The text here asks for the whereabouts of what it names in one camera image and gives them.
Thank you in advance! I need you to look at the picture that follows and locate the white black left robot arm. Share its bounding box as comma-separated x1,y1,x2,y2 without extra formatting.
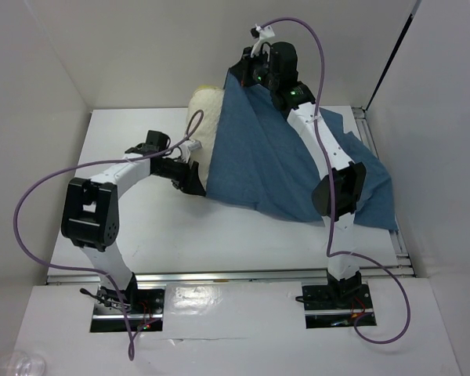
61,131,206,313

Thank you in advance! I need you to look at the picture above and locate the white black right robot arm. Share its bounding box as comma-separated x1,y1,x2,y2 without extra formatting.
229,42,367,309

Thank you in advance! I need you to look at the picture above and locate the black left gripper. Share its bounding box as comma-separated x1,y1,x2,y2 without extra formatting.
154,154,206,197

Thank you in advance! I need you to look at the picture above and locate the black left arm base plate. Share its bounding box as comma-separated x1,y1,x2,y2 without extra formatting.
85,287,165,333

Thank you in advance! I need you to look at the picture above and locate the cream yellow foam pillow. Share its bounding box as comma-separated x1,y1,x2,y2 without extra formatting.
187,86,224,190

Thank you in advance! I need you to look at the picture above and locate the blue fabric pillowcase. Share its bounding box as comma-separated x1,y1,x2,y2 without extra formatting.
206,74,398,230

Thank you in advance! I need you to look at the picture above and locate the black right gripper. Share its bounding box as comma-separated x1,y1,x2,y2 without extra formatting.
229,45,277,91

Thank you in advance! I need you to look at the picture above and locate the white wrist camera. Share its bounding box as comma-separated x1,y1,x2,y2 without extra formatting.
250,24,275,58
179,139,202,163

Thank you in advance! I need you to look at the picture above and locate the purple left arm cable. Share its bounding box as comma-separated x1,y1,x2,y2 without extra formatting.
13,109,205,361

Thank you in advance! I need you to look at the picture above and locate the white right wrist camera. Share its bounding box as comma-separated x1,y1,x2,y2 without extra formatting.
250,24,275,58

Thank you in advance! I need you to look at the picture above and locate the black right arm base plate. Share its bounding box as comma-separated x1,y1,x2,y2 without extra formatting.
295,284,377,329

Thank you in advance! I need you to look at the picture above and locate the clear plastic object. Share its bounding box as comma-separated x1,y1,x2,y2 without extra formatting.
0,350,46,376

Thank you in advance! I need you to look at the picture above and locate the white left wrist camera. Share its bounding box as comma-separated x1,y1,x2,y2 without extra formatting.
179,139,202,163

